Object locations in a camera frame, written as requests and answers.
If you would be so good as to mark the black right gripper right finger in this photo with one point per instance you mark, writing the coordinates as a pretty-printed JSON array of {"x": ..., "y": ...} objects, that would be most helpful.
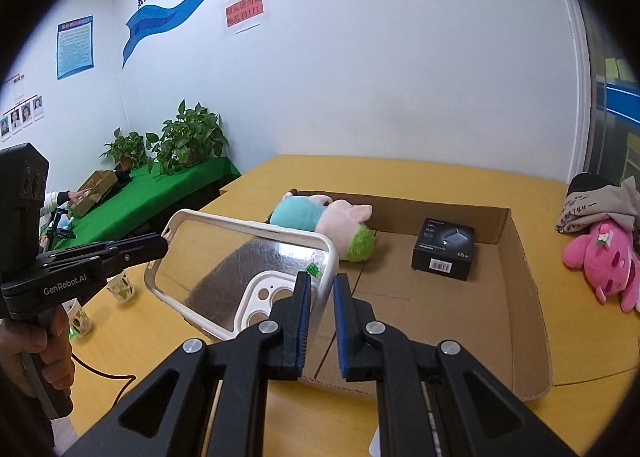
[{"x": 433, "y": 399}]

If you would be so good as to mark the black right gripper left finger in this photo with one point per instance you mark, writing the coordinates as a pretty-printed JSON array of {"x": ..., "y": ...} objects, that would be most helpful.
[{"x": 208, "y": 399}]

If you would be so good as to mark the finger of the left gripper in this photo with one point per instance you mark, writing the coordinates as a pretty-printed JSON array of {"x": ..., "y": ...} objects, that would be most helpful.
[{"x": 120, "y": 254}]

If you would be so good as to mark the clear phone case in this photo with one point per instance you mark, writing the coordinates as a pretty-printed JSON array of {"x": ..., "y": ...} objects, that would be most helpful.
[{"x": 222, "y": 274}]

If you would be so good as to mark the black charger box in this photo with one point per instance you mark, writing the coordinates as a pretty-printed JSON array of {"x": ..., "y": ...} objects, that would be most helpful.
[{"x": 444, "y": 249}]

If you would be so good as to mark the pig plush toy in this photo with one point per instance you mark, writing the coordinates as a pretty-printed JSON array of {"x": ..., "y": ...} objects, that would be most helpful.
[{"x": 343, "y": 223}]

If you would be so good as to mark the person's left hand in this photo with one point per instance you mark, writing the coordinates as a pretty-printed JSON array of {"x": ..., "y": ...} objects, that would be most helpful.
[{"x": 53, "y": 348}]

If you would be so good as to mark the green table cloth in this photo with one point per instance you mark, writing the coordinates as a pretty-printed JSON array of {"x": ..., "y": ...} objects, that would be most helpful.
[{"x": 146, "y": 204}]

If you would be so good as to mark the small cardboard box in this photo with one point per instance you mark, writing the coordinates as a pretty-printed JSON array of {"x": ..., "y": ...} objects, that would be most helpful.
[{"x": 93, "y": 191}]

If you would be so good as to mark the small potted plant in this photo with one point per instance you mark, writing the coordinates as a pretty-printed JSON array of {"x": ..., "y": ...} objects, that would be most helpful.
[{"x": 126, "y": 150}]

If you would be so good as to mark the potted green plant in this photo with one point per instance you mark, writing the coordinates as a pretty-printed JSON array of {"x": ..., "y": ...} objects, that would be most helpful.
[{"x": 191, "y": 137}]

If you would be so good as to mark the pink plush toy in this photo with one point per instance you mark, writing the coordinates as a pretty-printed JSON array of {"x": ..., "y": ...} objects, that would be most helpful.
[{"x": 611, "y": 266}]

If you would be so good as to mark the grey printed cloth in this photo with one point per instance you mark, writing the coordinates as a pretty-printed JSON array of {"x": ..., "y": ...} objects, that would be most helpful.
[{"x": 591, "y": 199}]

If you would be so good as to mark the blue wall poster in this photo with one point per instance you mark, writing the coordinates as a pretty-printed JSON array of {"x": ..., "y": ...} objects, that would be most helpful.
[{"x": 74, "y": 47}]

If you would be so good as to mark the red wall notice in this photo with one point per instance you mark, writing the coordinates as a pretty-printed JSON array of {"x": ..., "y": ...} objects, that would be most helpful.
[{"x": 242, "y": 15}]

